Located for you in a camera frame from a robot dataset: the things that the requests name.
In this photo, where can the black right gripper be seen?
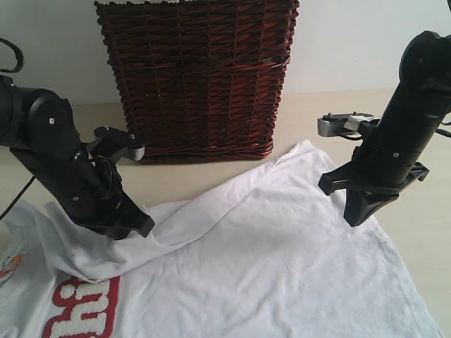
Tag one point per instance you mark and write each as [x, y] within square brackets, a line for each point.
[384, 164]

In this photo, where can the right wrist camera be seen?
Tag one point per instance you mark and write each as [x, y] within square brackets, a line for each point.
[350, 126]

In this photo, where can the white t-shirt red lettering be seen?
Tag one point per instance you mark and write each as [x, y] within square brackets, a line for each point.
[266, 254]

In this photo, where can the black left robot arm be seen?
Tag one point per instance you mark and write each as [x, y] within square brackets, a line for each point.
[37, 127]

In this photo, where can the orange clothing tag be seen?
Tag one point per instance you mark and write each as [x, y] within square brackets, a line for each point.
[9, 267]

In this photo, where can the dark brown wicker basket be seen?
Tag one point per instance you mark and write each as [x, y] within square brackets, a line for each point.
[200, 81]

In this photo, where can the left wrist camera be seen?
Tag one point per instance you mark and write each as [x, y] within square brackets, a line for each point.
[115, 144]

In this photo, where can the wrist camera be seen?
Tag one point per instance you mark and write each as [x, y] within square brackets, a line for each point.
[115, 144]
[350, 126]

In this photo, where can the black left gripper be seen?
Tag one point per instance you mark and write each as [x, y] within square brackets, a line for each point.
[89, 189]

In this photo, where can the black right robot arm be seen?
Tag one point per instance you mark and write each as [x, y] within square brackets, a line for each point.
[424, 87]

